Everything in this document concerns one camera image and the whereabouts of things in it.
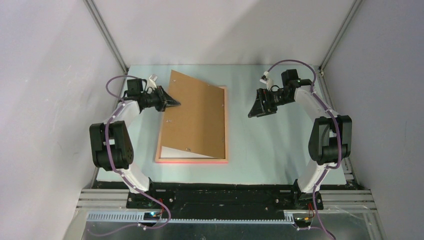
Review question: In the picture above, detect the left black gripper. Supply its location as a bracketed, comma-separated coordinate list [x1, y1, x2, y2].
[141, 85, 181, 113]

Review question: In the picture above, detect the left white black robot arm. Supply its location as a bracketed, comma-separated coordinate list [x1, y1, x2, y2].
[89, 74, 181, 208]

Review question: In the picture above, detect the left aluminium corner post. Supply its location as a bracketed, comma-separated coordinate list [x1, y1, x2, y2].
[83, 0, 129, 74]

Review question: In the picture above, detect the brown backing board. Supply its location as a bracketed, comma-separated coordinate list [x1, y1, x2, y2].
[161, 70, 226, 159]

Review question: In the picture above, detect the orange wooden picture frame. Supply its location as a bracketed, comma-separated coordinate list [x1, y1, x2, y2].
[154, 86, 230, 165]

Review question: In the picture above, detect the aluminium corner post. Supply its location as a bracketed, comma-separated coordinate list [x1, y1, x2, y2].
[83, 0, 129, 74]
[319, 0, 364, 71]

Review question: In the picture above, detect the building and sky photo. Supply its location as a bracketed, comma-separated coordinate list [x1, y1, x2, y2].
[160, 146, 214, 159]

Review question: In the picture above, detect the aluminium front rail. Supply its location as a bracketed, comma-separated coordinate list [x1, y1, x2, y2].
[76, 189, 377, 224]

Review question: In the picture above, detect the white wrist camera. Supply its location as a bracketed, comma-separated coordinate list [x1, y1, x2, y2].
[146, 74, 158, 91]
[259, 71, 274, 90]

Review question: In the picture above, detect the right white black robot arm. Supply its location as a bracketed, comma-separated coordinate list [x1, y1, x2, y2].
[248, 69, 352, 209]

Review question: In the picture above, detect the right aluminium corner post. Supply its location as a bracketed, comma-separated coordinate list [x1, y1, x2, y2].
[319, 0, 364, 71]

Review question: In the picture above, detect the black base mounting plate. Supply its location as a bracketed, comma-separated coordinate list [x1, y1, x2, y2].
[90, 182, 358, 219]

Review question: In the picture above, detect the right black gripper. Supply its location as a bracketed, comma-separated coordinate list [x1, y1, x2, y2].
[248, 88, 293, 118]

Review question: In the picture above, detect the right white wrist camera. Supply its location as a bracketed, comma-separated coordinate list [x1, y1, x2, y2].
[259, 71, 274, 90]

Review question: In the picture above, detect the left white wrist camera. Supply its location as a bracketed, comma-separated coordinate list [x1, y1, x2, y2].
[146, 74, 158, 91]

